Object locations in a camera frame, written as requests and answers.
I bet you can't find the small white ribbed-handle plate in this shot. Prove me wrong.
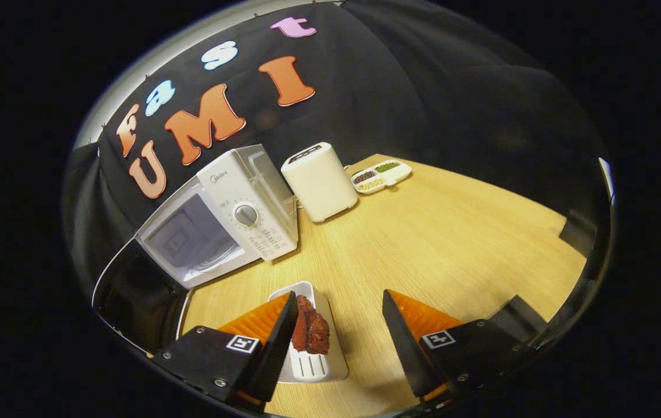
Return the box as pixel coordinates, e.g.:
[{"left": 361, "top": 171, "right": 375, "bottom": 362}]
[{"left": 268, "top": 281, "right": 349, "bottom": 384}]

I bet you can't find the white microwave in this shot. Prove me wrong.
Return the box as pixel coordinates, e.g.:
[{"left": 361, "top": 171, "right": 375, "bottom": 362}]
[{"left": 91, "top": 144, "right": 299, "bottom": 356}]

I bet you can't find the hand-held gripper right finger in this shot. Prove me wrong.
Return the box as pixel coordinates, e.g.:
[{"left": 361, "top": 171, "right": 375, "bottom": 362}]
[{"left": 381, "top": 289, "right": 540, "bottom": 404}]

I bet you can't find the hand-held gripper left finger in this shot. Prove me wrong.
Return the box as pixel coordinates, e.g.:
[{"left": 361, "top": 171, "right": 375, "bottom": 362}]
[{"left": 153, "top": 290, "right": 299, "bottom": 414}]

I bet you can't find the red-brown meat piece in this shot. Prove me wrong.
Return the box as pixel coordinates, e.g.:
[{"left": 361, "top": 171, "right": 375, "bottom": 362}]
[{"left": 291, "top": 294, "right": 331, "bottom": 355}]

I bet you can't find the white toaster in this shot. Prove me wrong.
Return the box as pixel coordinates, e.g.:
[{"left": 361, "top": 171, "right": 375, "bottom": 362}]
[{"left": 281, "top": 142, "right": 359, "bottom": 223}]

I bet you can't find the white divided dish with beans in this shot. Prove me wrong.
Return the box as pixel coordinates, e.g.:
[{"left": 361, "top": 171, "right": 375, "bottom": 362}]
[{"left": 351, "top": 160, "right": 413, "bottom": 194}]

